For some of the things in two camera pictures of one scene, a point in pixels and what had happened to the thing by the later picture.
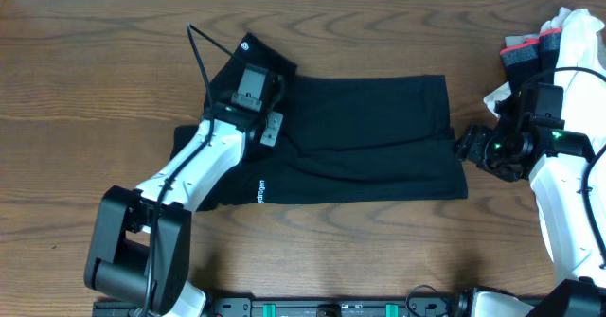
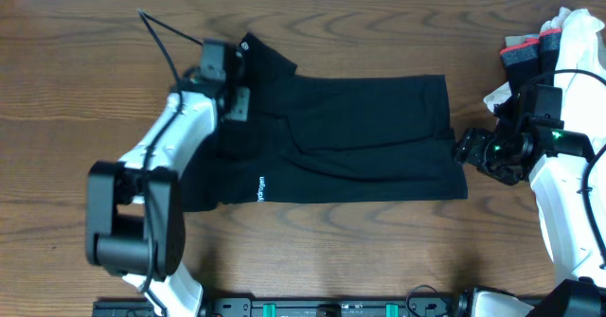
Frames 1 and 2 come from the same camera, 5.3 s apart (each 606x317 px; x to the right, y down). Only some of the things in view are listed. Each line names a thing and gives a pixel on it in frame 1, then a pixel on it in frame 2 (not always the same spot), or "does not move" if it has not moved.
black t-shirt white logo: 347,138 does not move
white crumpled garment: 583,92 does not move
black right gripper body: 490,152 does not move
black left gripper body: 269,125 -> 237,100
